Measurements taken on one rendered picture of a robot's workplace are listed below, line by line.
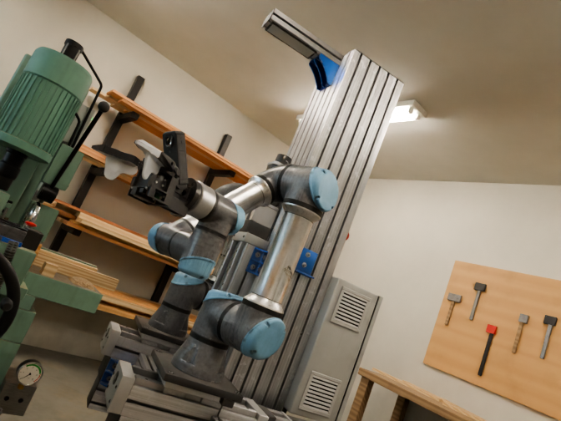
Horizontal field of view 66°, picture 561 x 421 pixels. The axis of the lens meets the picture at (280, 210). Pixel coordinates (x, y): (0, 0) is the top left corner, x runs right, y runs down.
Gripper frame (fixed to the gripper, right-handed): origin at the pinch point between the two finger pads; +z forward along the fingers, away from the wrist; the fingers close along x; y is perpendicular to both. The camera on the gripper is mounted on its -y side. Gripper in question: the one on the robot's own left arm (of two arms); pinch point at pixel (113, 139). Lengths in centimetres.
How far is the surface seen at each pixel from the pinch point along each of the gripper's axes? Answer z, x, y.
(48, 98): -5, 59, -21
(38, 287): -22, 53, 30
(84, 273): -39, 64, 23
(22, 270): -13, 45, 27
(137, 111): -115, 228, -108
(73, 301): -32, 51, 31
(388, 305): -347, 99, -31
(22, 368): -25, 49, 51
